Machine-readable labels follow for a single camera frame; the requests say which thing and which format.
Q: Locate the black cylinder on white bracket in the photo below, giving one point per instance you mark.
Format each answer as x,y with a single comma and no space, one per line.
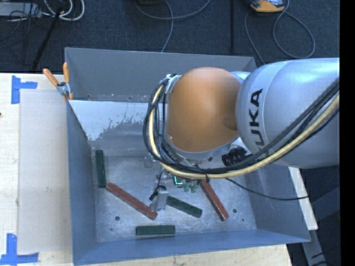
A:
234,157

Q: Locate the dark green flat block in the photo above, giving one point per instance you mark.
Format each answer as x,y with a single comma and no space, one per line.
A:
155,230
186,207
101,168

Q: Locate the grey metal bin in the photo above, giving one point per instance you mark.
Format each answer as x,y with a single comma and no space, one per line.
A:
83,176

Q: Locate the pale flat board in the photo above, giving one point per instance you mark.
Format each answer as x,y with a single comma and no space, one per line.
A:
41,162

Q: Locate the red-brown flat block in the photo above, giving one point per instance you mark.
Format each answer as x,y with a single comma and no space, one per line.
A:
130,200
216,201

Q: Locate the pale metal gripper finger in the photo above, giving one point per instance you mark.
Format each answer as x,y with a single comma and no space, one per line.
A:
160,200
148,161

